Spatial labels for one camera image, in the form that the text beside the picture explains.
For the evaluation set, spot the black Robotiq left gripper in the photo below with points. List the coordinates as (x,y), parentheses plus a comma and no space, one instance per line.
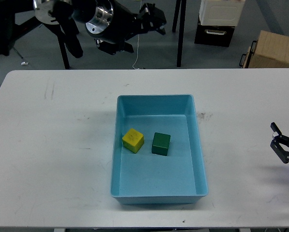
(113,24)

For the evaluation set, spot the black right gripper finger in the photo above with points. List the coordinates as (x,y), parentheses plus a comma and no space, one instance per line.
(280,144)

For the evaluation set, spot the green wooden cube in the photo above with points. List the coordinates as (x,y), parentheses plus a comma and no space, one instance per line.
(160,144)

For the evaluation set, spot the yellow wooden cube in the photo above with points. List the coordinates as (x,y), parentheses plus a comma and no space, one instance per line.
(133,140)

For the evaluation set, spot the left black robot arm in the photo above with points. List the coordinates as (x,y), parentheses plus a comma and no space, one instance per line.
(18,17)

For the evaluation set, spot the white storage box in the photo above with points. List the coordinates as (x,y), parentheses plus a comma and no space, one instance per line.
(220,12)

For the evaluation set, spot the black storage box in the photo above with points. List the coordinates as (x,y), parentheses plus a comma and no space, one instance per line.
(214,35)

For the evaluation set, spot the black right stand legs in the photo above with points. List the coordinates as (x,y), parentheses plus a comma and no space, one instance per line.
(179,16)

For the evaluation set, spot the black stand legs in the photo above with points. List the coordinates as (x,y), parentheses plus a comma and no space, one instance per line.
(179,16)
(64,53)

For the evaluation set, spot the beige wooden cabinet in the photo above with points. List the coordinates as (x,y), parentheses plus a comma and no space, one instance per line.
(270,50)

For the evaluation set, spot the black left stand legs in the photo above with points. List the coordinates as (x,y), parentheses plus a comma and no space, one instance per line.
(64,53)

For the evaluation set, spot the light blue plastic bin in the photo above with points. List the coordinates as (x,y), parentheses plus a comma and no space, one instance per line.
(157,155)

